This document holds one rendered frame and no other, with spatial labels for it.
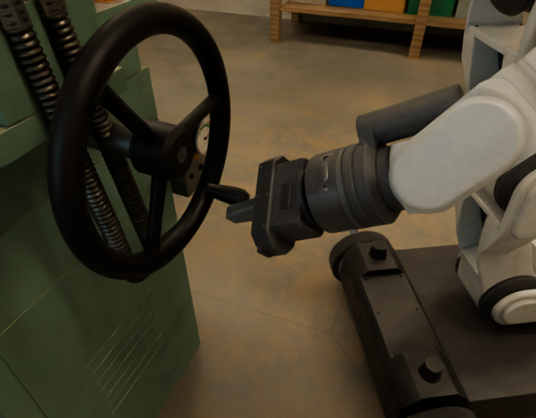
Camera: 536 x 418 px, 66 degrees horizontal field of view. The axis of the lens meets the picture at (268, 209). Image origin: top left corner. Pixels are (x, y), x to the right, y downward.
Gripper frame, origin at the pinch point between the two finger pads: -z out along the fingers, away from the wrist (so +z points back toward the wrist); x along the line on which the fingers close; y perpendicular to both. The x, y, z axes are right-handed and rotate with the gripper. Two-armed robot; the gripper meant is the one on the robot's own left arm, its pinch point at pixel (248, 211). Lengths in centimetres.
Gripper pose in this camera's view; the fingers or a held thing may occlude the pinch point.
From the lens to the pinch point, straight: 52.0
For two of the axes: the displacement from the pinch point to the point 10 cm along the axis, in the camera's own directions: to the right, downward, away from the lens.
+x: 0.9, -9.1, 4.1
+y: -6.0, -3.8, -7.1
